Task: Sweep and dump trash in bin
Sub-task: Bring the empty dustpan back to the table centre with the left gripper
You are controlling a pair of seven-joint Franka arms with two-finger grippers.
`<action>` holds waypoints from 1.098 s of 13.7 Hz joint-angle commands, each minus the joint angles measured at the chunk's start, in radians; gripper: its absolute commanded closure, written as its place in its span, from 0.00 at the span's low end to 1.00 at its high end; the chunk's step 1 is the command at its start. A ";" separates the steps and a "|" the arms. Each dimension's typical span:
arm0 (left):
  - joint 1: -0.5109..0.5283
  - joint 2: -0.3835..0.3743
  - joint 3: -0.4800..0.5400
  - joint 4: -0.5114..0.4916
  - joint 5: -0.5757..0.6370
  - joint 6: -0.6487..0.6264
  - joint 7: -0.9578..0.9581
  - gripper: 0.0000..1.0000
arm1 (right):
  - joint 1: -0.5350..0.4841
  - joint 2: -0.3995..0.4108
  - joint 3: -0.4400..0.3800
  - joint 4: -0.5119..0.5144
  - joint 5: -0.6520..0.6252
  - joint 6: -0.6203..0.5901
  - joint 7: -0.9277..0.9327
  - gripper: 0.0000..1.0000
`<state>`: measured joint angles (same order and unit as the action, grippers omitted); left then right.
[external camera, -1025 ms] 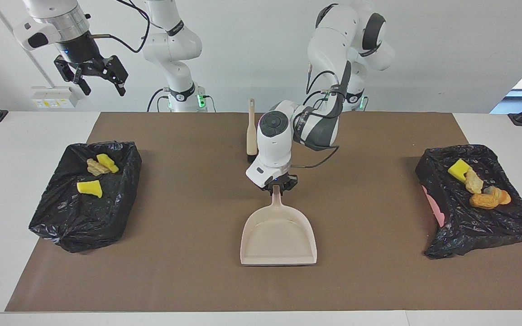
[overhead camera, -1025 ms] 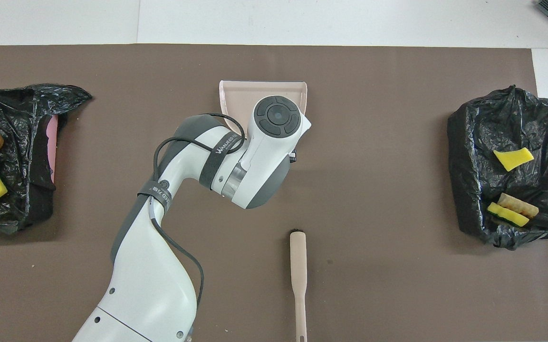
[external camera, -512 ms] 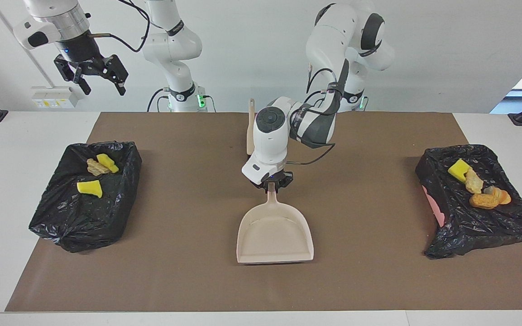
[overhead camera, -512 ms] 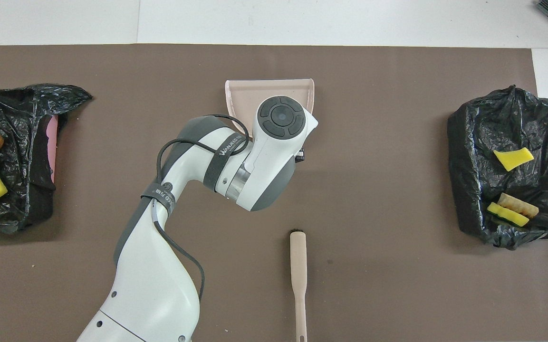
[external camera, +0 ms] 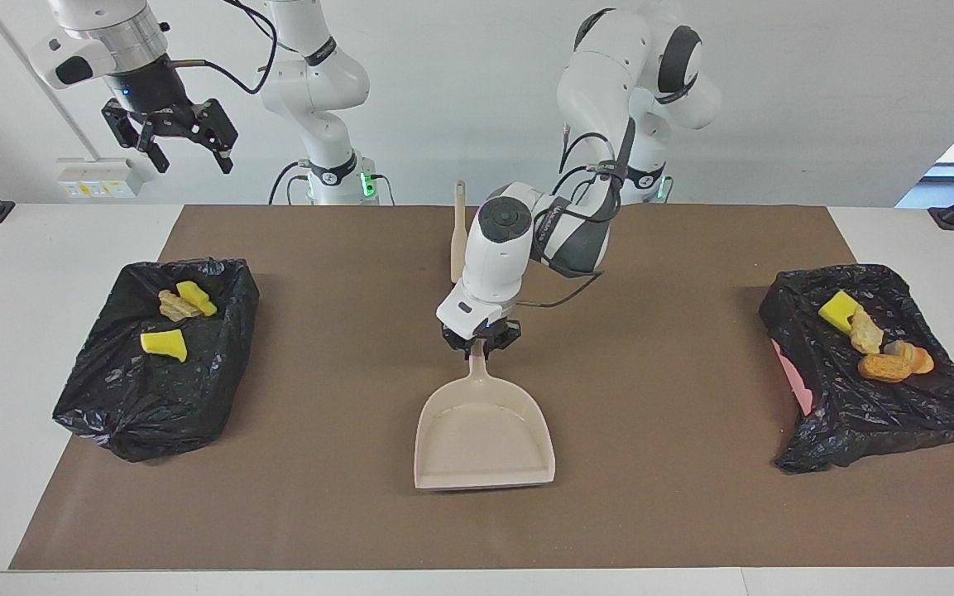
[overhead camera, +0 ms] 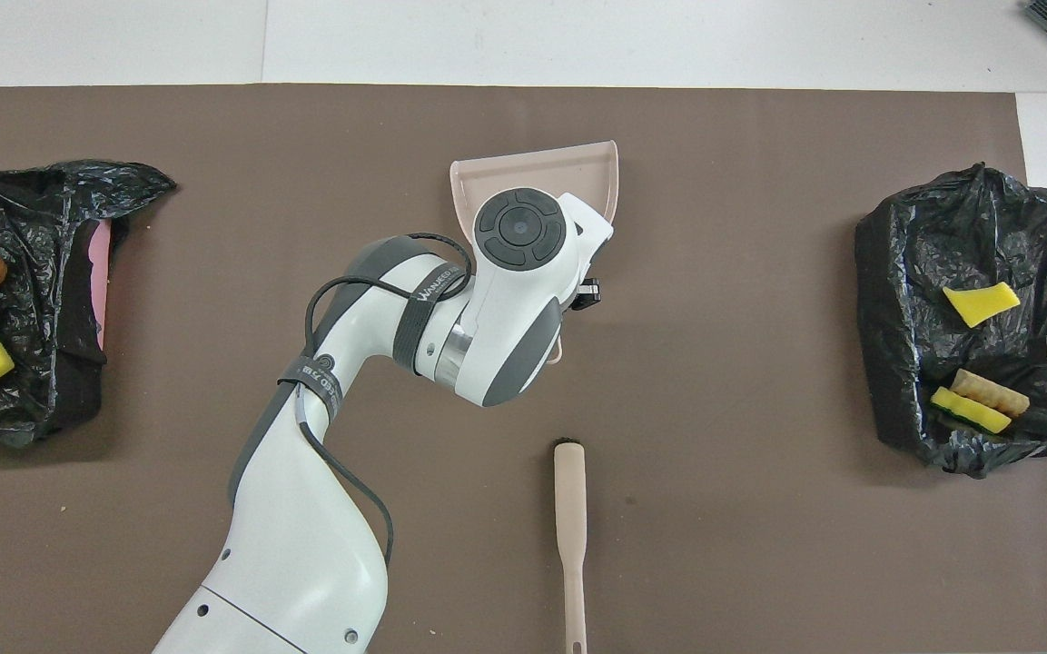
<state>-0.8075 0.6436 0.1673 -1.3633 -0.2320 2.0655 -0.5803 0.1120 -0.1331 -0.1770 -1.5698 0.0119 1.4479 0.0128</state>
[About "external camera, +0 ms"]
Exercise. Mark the wavy yellow green sponge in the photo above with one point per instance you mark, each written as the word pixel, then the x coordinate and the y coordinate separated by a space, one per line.
pixel 164 343

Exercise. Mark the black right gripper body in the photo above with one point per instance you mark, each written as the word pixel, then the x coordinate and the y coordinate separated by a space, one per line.
pixel 158 112

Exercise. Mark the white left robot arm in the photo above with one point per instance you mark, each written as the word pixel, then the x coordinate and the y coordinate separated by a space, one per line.
pixel 493 257

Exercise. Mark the beige hand brush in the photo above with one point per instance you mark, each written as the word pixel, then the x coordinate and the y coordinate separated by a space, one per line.
pixel 458 240

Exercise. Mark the jagged pale sponge scrap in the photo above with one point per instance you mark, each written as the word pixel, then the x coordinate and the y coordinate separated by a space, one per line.
pixel 865 333

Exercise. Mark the brown table mat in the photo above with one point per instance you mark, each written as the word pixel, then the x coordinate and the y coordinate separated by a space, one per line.
pixel 443 513

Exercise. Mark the black bag bin pink inside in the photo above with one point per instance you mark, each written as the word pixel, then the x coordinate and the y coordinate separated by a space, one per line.
pixel 874 414

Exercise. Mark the white wall socket box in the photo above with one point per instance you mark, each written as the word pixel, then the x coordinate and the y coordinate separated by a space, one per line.
pixel 100 178

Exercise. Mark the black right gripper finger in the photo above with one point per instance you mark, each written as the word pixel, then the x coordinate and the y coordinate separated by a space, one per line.
pixel 150 149
pixel 222 136

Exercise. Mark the beige plastic dustpan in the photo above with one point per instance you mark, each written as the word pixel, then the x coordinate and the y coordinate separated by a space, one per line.
pixel 485 439

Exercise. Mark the yellow sponge piece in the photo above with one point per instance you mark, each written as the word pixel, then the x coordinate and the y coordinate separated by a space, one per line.
pixel 838 310

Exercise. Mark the round pale sponge scrap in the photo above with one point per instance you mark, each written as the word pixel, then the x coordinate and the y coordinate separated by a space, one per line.
pixel 917 358

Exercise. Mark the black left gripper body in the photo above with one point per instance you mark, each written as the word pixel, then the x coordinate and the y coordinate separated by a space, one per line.
pixel 453 335

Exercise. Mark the yellow green sponge block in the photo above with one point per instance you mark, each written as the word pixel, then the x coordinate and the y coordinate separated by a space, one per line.
pixel 197 298

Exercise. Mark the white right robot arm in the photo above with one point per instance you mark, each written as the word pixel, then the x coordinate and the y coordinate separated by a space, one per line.
pixel 319 83

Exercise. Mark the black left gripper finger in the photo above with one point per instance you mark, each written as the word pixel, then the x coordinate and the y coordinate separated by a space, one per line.
pixel 491 346
pixel 468 348

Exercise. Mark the long pale sponge scrap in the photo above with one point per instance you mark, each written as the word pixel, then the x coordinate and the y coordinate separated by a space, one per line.
pixel 174 308

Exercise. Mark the brown sponge chunk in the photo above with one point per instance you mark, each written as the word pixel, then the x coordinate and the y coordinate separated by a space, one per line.
pixel 884 367

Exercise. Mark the grey wall conduit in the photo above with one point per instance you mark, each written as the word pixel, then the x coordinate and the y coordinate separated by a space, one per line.
pixel 71 124

